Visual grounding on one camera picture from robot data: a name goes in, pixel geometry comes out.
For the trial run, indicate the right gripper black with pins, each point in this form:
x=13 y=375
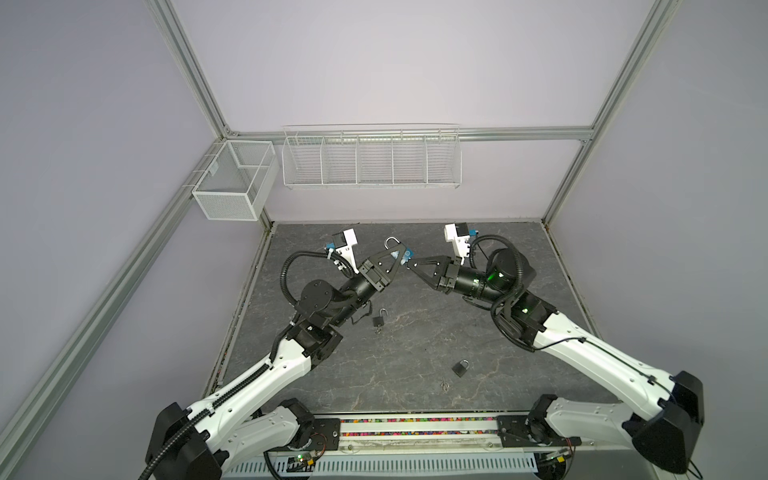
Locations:
x=448 y=275

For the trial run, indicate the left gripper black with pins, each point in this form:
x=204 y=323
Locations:
x=372 y=265

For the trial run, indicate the blue padlock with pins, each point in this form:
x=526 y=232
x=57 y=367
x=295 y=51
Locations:
x=398 y=250

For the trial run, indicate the dark grey padlock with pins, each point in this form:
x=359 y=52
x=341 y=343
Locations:
x=460 y=368

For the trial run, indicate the silver padlock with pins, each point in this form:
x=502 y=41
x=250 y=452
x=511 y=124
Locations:
x=380 y=320

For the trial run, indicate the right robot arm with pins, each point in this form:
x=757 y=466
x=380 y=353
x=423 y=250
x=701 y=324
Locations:
x=658 y=414

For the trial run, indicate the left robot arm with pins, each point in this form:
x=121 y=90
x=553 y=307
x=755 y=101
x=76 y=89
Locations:
x=178 y=451

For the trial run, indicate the white mesh box basket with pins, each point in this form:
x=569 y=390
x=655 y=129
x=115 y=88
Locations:
x=237 y=181

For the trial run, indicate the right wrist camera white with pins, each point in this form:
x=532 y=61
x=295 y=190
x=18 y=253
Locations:
x=459 y=235

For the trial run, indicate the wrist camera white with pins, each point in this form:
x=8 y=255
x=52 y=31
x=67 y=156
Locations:
x=459 y=235
x=343 y=244

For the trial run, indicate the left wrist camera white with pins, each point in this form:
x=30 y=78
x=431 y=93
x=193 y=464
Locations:
x=343 y=244

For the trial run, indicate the white wire shelf basket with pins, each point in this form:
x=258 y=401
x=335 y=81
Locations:
x=345 y=156

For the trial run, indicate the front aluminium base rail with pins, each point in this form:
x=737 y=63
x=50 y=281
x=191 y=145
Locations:
x=420 y=429

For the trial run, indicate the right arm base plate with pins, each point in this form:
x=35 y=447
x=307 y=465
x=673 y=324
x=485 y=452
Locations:
x=518 y=430

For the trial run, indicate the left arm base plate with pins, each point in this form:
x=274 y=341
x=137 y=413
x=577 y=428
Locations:
x=318 y=434

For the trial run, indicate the aluminium frame rails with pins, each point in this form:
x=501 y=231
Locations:
x=35 y=413

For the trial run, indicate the white vented cable duct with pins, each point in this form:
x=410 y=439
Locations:
x=407 y=465

